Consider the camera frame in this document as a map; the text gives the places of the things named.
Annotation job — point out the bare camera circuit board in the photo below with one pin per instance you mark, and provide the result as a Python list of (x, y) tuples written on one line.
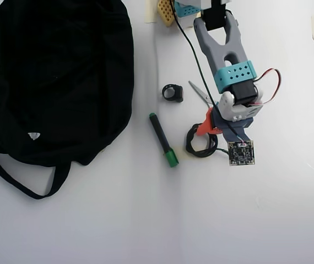
[(241, 154)]

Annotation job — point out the beige masking tape strip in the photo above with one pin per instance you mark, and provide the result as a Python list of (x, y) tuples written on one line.
[(151, 11)]

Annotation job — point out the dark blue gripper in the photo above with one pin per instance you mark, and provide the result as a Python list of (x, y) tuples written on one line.
[(206, 126)]

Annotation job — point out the black fabric bag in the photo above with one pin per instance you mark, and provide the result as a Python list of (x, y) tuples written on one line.
[(63, 82)]

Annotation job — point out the black marker with green cap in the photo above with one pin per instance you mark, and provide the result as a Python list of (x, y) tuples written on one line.
[(161, 137)]

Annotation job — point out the yellow perforated base clamp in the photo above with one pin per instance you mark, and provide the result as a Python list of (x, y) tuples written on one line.
[(165, 15)]

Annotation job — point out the white grey teal robot arm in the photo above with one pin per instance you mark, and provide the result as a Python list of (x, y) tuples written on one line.
[(217, 55)]

